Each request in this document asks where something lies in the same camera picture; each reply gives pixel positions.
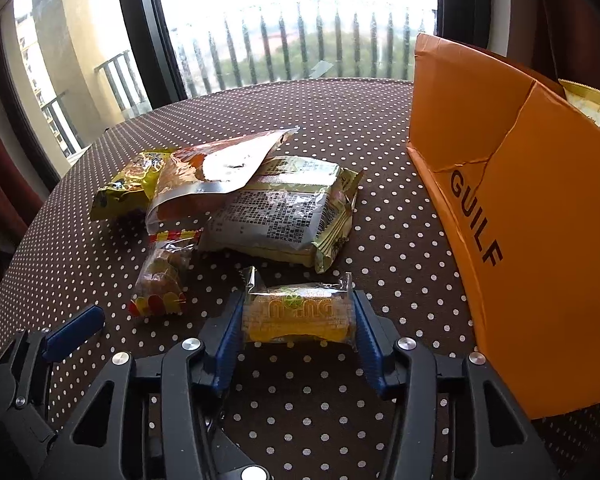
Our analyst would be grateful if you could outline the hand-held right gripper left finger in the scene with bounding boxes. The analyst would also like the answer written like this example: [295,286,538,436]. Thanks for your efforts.
[37,290,246,480]

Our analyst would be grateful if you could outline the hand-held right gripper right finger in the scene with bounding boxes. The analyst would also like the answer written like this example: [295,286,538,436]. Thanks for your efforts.
[352,287,561,480]

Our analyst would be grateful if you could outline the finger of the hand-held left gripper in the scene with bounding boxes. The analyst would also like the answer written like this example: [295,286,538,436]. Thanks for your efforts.
[7,305,106,411]

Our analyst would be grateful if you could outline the small yellow cake packet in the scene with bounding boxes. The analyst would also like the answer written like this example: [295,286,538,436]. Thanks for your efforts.
[239,266,356,348]

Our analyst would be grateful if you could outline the clear red yellow snack packet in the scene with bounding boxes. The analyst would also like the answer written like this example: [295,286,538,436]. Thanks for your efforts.
[129,229,203,318]

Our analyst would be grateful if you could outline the white gold noodle packet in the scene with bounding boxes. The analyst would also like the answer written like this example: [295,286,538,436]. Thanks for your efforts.
[197,156,365,275]

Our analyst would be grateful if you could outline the yellow cartoon snack packet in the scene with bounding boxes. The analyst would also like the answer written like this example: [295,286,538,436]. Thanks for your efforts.
[90,147,181,221]

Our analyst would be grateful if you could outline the orange silver snack bag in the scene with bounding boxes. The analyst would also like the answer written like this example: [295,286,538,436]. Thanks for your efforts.
[145,127,301,233]

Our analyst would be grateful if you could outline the orange cardboard box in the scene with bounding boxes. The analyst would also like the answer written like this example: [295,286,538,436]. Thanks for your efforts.
[406,32,600,421]

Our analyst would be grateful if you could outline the large yellow snack bag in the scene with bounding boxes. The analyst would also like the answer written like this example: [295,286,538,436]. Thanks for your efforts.
[559,79,600,148]

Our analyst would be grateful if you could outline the dark red curtain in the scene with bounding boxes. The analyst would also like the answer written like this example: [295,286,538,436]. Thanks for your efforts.
[490,0,600,91]
[0,85,46,241]

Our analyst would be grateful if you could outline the brown polka dot tablecloth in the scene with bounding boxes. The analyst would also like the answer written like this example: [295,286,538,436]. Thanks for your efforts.
[0,77,600,480]

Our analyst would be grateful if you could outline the beige apartment building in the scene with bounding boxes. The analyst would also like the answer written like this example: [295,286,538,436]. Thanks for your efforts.
[14,0,48,106]

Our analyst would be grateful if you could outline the balcony railing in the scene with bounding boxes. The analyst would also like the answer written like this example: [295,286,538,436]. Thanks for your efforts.
[40,2,438,158]

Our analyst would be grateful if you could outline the black window frame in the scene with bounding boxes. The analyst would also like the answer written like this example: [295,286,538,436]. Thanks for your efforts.
[0,0,491,186]

